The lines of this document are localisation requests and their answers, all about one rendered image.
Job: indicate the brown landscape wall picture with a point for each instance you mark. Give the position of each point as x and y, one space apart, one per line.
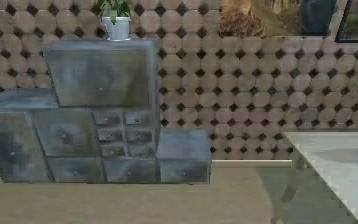
270 16

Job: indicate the white plant pot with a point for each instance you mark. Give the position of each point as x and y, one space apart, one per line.
117 29

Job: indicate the black framed wall picture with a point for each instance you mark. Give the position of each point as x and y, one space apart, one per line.
355 20

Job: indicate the grey stepped drawer cabinet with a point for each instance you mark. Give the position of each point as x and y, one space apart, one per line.
100 110

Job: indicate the pale grey table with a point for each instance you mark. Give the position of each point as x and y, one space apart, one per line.
340 163

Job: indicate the green house plant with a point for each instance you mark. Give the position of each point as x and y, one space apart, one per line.
114 7

